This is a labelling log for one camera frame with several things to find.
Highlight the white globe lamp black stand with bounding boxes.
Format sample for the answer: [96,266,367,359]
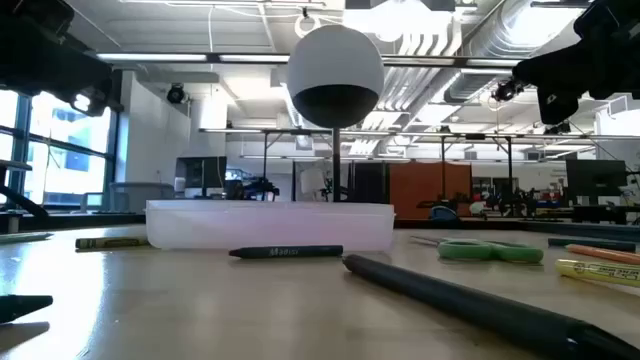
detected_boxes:
[286,24,386,203]

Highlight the dark teal pen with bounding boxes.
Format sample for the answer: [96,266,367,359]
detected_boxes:
[547,237,638,254]

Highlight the black aluminium table frame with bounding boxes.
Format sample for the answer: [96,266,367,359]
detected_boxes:
[0,158,640,244]

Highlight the orange partition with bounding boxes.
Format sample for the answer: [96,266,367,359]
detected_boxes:
[389,162,473,220]

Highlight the black beam with light strips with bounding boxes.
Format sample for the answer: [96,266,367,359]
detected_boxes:
[94,51,526,70]

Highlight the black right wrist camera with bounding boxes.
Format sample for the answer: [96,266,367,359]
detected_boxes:
[573,0,640,39]

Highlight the black monitor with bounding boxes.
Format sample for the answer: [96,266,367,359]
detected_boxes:
[566,159,628,207]
[174,156,228,200]

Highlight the grey storage bin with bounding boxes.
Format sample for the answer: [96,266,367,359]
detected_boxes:
[108,182,175,215]

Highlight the blue round bag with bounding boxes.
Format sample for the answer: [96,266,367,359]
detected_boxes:
[428,205,459,222]

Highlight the thick black pen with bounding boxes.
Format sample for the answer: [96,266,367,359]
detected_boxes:
[342,253,640,360]

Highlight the clear plastic supply box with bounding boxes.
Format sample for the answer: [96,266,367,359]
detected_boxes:
[145,199,396,252]

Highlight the dark green crayon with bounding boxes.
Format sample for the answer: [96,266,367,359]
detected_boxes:
[228,244,345,260]

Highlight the yellow crayon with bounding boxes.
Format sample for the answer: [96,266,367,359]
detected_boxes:
[74,236,151,252]

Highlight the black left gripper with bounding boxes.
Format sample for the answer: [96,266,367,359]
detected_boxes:
[0,37,124,119]

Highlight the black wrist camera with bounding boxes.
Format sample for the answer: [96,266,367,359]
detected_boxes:
[0,0,76,39]
[573,0,640,39]

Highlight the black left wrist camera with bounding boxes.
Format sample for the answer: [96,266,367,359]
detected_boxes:
[0,0,76,39]

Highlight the yellow highlighter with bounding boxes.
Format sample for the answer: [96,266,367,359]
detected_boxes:
[555,258,640,289]

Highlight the black background workstation frame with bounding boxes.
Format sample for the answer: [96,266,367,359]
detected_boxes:
[198,127,516,204]

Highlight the green handled scissors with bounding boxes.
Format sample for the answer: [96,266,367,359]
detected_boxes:
[409,235,545,265]

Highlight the short dark marker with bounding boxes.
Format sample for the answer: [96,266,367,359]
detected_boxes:
[0,294,54,325]

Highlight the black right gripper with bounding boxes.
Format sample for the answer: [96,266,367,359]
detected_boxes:
[512,19,640,126]

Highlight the pale green pen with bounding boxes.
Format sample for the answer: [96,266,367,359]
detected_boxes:
[0,231,55,245]

